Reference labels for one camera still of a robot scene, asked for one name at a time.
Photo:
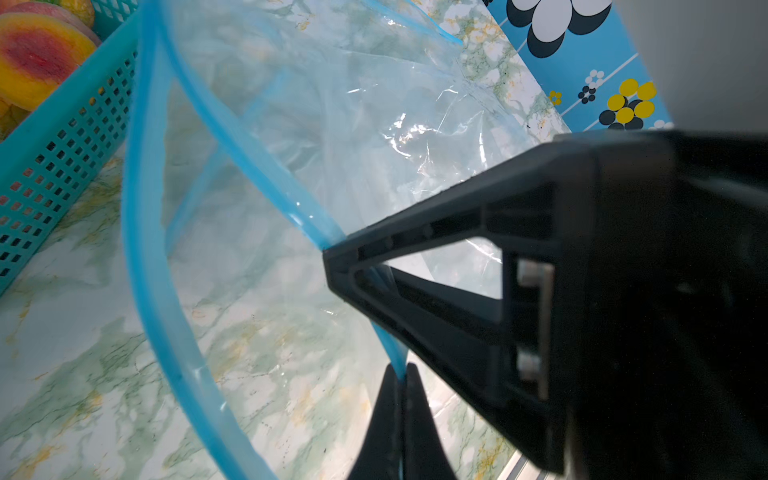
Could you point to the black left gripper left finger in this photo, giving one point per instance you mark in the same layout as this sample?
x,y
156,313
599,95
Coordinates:
x,y
381,452

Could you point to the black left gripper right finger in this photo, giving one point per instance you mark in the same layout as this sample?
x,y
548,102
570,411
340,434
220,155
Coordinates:
x,y
423,454

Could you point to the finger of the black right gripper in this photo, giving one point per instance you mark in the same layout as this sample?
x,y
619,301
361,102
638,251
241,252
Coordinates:
x,y
600,300

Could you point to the clear zip bag blue zipper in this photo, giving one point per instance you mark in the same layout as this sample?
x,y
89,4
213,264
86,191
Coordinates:
x,y
264,132

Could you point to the teal plastic mesh basket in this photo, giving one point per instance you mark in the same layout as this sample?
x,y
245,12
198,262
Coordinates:
x,y
51,158

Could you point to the yellow red peach top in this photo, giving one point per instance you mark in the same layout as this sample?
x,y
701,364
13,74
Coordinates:
x,y
38,54

